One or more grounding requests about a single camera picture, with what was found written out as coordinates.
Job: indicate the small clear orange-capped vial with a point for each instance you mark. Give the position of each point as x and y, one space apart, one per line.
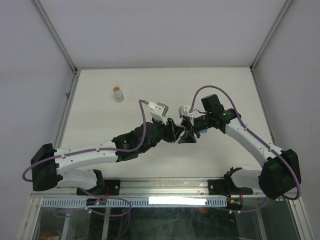
118 94

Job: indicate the white slotted cable duct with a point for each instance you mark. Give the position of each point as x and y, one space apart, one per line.
140 202

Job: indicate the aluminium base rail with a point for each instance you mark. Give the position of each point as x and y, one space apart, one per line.
147 187

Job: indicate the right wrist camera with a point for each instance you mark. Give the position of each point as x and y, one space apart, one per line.
185 111

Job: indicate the blue weekly pill organizer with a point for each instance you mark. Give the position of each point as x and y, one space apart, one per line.
204 131

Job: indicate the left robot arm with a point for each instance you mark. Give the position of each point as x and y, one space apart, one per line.
57 167

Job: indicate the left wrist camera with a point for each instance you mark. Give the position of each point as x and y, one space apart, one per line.
158 111

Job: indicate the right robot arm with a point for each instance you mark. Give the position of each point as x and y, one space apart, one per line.
280 170

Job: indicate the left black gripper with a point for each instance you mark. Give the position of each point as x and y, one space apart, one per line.
172 131

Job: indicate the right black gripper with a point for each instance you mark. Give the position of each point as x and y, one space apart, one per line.
188 137

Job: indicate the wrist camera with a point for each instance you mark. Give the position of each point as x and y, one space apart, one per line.
158 111
185 111

